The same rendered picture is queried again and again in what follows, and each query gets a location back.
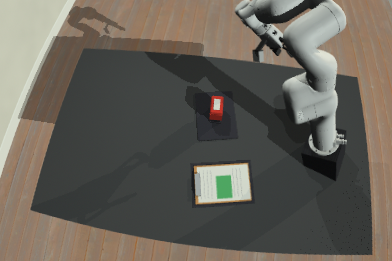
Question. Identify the red self-inking stamp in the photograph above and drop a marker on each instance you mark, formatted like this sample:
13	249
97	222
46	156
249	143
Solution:
216	109

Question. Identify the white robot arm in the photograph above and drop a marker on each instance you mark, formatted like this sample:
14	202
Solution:
301	38

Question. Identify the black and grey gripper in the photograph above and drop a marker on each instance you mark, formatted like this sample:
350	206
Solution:
274	37

